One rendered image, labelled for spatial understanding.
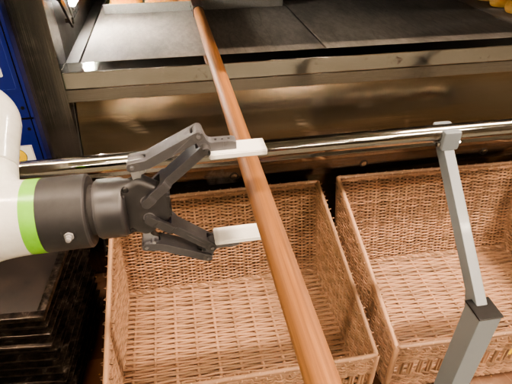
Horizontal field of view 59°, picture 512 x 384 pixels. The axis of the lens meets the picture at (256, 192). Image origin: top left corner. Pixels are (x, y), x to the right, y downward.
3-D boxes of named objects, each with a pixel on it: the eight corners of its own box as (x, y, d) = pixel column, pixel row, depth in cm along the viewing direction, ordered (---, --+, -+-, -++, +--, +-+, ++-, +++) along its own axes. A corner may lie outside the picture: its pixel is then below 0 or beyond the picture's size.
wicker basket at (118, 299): (125, 274, 131) (107, 197, 115) (313, 251, 139) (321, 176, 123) (111, 446, 92) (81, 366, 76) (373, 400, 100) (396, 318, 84)
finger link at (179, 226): (148, 215, 56) (142, 222, 56) (219, 250, 61) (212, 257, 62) (148, 196, 59) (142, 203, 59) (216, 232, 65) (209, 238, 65)
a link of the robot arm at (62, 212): (48, 273, 54) (25, 212, 48) (63, 213, 63) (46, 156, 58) (100, 267, 55) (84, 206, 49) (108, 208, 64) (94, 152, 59)
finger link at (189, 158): (148, 193, 59) (139, 187, 58) (209, 136, 56) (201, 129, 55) (148, 211, 56) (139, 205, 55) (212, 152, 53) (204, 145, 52)
